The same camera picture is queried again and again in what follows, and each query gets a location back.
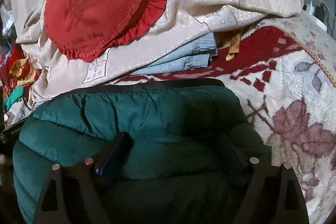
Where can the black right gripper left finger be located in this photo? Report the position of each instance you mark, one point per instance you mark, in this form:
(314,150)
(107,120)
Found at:
(79,193)

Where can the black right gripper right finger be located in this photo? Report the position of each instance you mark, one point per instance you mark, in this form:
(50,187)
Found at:
(263,192)

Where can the green quilted puffer jacket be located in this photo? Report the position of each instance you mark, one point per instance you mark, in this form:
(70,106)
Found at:
(191,146)

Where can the teal green cloth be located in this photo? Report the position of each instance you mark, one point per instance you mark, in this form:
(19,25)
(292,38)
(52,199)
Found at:
(13,97)

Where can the floral red white blanket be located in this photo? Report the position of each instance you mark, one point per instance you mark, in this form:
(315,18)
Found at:
(284,77)

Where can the red gold patterned cloth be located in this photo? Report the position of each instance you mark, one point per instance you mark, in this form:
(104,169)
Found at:
(17,70)

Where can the light blue folded cloth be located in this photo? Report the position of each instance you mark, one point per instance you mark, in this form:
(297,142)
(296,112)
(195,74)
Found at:
(195,54)

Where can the cream embroidered bedspread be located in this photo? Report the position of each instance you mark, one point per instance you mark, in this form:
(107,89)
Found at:
(181,22)

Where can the white charger with cable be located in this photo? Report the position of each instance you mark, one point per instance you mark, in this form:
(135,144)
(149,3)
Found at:
(322,15)

